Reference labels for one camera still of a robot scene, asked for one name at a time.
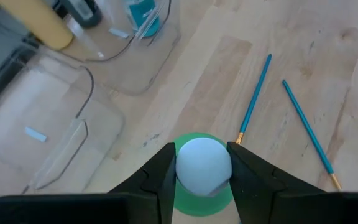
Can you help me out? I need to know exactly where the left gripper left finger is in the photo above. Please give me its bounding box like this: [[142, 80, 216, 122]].
[[0, 143, 177, 224]]

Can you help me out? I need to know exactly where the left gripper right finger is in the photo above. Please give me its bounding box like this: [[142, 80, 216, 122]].
[[227, 142, 358, 224]]

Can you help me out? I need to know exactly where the green paint bottle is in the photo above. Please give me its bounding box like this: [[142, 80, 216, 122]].
[[172, 132, 234, 218]]

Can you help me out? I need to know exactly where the blue paintbrush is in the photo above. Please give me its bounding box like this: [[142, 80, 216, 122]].
[[235, 53, 273, 146], [282, 79, 343, 191]]

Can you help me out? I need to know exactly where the blue paint bottle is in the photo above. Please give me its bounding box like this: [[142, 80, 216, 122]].
[[123, 0, 162, 38]]

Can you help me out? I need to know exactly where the dark grey paint bottle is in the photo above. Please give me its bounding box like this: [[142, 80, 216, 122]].
[[59, 0, 103, 29]]

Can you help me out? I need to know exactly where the yellow paint bottle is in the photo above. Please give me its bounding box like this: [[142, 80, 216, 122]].
[[0, 0, 74, 51]]

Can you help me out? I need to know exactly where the clear plastic bin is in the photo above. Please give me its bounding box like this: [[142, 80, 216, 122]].
[[47, 0, 181, 96], [0, 51, 126, 192]]

